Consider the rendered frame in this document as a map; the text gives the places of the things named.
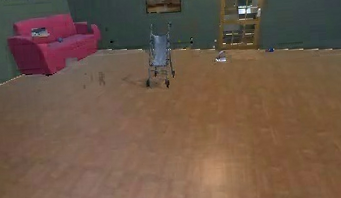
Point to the grey folding stroller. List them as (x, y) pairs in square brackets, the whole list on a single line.
[(159, 52)]

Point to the small white floor object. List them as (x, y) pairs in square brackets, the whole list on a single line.
[(221, 57)]

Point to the wooden glass-paned door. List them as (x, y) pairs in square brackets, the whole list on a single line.
[(241, 15)]

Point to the small blue floor object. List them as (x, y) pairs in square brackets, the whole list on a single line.
[(269, 50)]

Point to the small blue ball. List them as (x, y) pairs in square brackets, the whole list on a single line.
[(60, 39)]

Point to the red sofa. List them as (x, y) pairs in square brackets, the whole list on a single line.
[(46, 50)]

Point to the white box on sofa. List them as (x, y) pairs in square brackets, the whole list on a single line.
[(39, 32)]

